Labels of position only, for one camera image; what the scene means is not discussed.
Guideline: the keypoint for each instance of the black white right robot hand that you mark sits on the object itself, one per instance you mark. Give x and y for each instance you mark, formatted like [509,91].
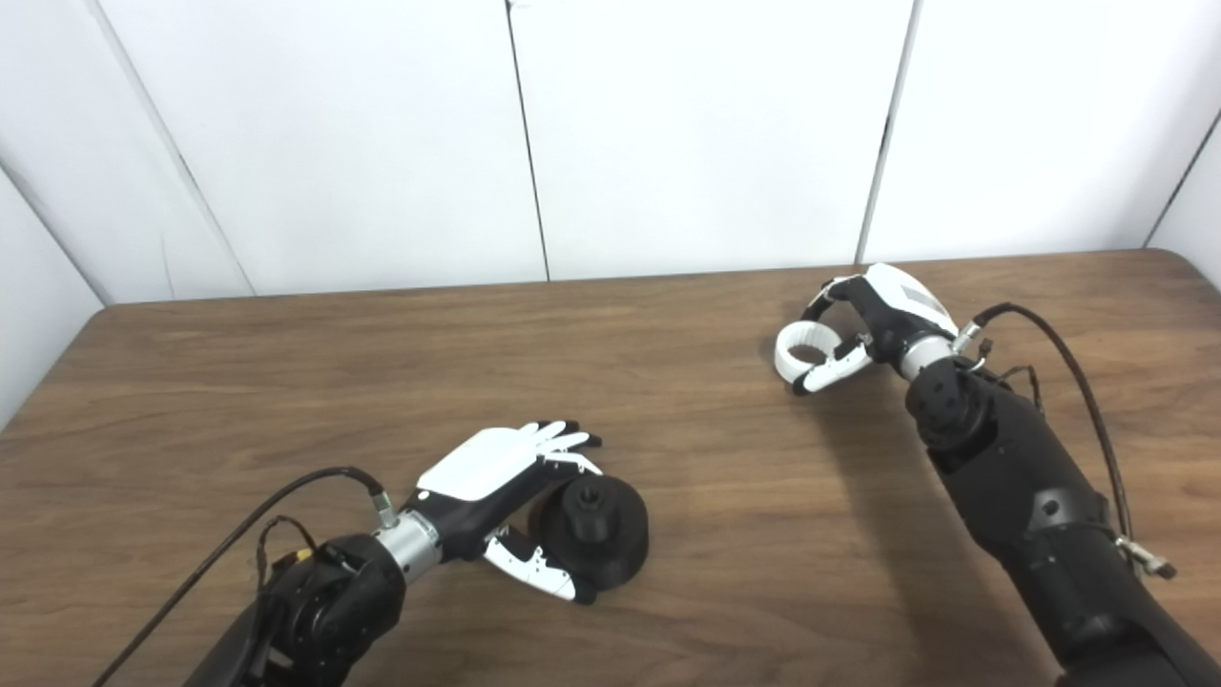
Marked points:
[897,310]

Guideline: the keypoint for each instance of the round black plastic part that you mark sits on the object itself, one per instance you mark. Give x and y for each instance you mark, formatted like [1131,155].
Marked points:
[620,544]

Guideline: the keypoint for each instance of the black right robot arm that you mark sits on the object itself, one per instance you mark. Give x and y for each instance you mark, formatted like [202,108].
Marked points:
[1030,506]

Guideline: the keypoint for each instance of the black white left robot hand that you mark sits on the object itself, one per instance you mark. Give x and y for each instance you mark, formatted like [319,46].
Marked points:
[486,463]

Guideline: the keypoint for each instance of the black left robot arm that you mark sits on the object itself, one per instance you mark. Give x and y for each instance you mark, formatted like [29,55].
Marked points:
[334,601]

